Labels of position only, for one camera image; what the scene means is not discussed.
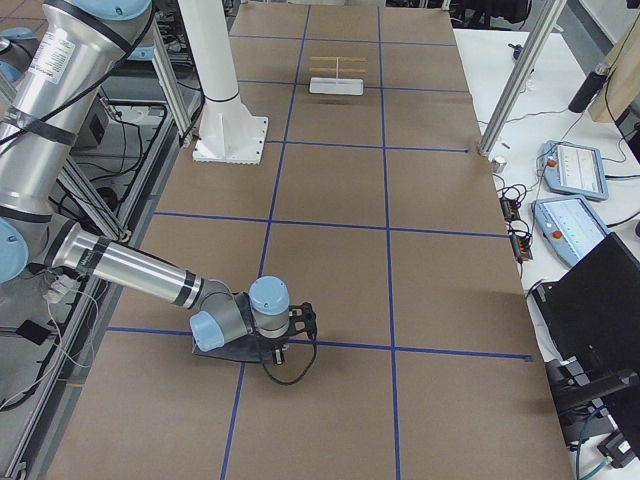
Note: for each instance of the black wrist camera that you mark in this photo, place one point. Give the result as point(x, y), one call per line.
point(302, 319)

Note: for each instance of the wooden towel rack white base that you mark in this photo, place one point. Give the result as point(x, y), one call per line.
point(337, 75)

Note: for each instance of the blue grey towel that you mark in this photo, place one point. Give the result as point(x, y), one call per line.
point(245, 349)

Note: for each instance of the near blue teach pendant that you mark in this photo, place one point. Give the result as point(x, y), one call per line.
point(570, 225)

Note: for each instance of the dark water bottle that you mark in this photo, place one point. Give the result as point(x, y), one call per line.
point(590, 87)

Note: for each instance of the black laptop on stand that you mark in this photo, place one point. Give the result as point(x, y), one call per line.
point(592, 315)

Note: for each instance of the blue teach pendant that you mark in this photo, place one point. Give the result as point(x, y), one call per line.
point(568, 168)
point(570, 225)

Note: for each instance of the aluminium frame post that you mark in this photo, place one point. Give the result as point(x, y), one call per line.
point(550, 12)

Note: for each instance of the far blue teach pendant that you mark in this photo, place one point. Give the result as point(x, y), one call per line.
point(568, 168)

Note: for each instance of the small metal cylinder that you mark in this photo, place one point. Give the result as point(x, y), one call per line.
point(498, 164)

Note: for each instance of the white camera pillar with base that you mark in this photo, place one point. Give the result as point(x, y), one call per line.
point(228, 132)

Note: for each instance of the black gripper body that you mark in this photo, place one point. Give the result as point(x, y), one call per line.
point(273, 345)

